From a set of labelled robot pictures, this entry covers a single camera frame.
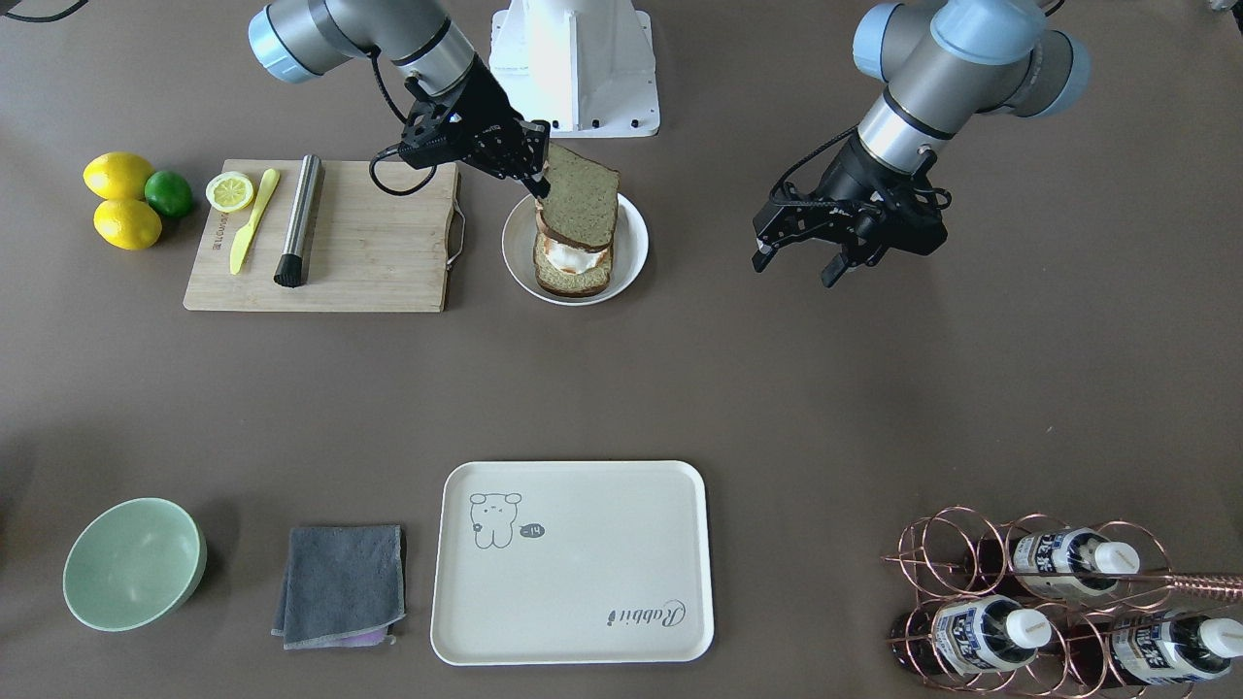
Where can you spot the bottle upper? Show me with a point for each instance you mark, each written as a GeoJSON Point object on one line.
{"type": "Point", "coordinates": [1074, 554]}

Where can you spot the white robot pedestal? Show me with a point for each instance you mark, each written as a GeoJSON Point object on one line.
{"type": "Point", "coordinates": [586, 68]}

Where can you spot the bread slice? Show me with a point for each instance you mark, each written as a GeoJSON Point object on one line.
{"type": "Point", "coordinates": [569, 285]}
{"type": "Point", "coordinates": [582, 207]}

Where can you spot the cream rabbit tray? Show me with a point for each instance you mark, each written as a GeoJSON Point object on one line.
{"type": "Point", "coordinates": [573, 562]}

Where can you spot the yellow plastic knife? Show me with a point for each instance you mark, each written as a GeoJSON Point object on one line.
{"type": "Point", "coordinates": [243, 238]}

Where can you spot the copper wire bottle rack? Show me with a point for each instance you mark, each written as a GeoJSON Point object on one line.
{"type": "Point", "coordinates": [937, 554]}

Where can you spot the yellow lemon lower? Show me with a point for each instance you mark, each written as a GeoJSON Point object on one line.
{"type": "Point", "coordinates": [128, 224]}

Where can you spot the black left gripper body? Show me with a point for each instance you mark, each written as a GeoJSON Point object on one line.
{"type": "Point", "coordinates": [849, 183]}

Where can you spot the white round plate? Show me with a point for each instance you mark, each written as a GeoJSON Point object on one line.
{"type": "Point", "coordinates": [630, 252]}

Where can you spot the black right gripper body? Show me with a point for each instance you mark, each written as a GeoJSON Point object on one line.
{"type": "Point", "coordinates": [483, 104]}

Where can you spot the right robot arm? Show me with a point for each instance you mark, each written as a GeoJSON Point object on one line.
{"type": "Point", "coordinates": [296, 41]}

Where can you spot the green bowl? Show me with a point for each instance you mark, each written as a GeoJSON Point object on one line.
{"type": "Point", "coordinates": [134, 564]}

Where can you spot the yellow lemon upper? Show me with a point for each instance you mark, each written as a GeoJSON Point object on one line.
{"type": "Point", "coordinates": [118, 175]}

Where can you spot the bottle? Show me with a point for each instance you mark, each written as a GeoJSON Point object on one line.
{"type": "Point", "coordinates": [1158, 649]}
{"type": "Point", "coordinates": [982, 635]}
{"type": "Point", "coordinates": [1074, 554]}

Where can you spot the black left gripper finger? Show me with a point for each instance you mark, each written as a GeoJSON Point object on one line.
{"type": "Point", "coordinates": [763, 256]}
{"type": "Point", "coordinates": [838, 266]}

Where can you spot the yellow lemon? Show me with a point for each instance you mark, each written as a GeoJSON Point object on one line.
{"type": "Point", "coordinates": [128, 224]}
{"type": "Point", "coordinates": [118, 175]}

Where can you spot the lemon half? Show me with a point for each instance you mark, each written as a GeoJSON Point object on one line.
{"type": "Point", "coordinates": [229, 192]}

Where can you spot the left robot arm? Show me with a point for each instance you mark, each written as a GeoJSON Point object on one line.
{"type": "Point", "coordinates": [941, 63]}

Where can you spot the fried egg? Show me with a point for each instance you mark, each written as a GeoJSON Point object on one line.
{"type": "Point", "coordinates": [571, 260]}

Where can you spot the grey folded cloth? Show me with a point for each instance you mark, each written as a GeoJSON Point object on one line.
{"type": "Point", "coordinates": [343, 587]}

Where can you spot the green lime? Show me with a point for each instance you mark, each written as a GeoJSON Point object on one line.
{"type": "Point", "coordinates": [169, 194]}

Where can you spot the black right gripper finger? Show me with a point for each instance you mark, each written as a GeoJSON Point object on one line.
{"type": "Point", "coordinates": [537, 185]}

